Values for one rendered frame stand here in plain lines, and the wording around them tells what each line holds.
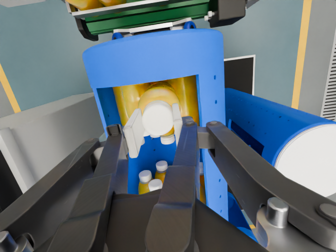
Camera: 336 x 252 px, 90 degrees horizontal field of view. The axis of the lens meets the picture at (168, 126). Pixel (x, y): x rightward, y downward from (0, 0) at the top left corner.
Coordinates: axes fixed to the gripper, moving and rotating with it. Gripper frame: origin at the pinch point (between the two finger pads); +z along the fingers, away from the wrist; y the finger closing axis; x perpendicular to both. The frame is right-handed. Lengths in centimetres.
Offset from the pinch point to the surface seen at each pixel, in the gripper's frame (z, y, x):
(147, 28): 26.7, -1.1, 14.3
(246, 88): 117, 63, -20
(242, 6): 31.8, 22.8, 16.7
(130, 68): 8.7, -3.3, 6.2
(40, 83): 131, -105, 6
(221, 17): 31.8, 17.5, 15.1
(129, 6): 34.1, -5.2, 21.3
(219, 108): 13.5, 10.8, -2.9
